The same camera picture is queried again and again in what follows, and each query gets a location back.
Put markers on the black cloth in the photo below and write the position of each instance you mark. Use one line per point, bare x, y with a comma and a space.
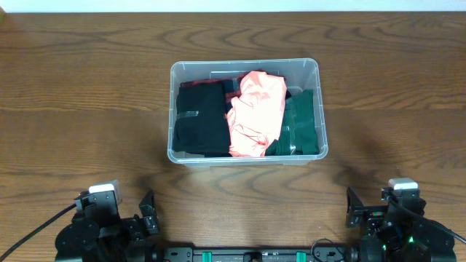
201, 126

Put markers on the clear plastic storage bin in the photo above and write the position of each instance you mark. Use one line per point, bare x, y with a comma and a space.
300, 74

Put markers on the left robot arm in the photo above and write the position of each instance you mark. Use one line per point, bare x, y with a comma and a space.
97, 232

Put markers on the black mounting rail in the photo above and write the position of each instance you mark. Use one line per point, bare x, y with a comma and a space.
322, 250

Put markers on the red plaid shirt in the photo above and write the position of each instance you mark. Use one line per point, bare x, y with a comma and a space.
229, 87

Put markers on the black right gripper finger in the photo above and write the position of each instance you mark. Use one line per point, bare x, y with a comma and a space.
353, 217
353, 200

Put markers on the pink cloth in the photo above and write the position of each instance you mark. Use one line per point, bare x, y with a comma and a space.
256, 117

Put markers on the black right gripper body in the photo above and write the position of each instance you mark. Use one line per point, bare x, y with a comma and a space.
376, 217

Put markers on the dark green cloth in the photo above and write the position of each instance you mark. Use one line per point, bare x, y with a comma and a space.
298, 135

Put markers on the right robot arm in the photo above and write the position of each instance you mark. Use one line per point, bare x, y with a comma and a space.
397, 231

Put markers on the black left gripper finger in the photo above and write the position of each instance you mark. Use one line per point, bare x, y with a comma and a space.
148, 200
150, 219

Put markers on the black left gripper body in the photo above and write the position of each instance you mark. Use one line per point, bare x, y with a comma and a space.
135, 223

